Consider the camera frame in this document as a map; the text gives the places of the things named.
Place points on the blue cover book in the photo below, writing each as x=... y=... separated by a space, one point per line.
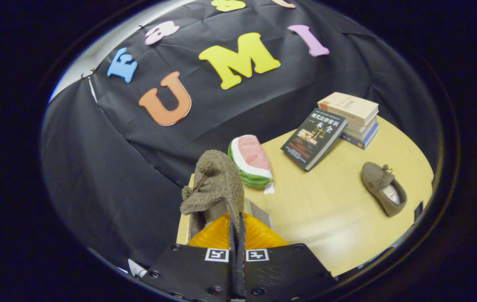
x=366 y=140

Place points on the grey cardboard storage box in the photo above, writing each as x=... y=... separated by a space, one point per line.
x=259 y=214

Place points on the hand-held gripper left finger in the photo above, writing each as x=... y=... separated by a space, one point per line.
x=196 y=272

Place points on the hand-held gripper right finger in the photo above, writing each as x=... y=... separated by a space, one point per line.
x=280 y=272

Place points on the beige cover book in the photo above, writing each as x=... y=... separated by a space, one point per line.
x=347 y=105

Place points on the white cover book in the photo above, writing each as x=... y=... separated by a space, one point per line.
x=362 y=130

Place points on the watermelon slice plush toy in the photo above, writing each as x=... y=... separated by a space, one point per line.
x=251 y=157

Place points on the black cover book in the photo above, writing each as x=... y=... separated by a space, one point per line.
x=314 y=138

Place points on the brown fuzzy shoe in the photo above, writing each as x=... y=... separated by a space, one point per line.
x=379 y=180
x=217 y=180

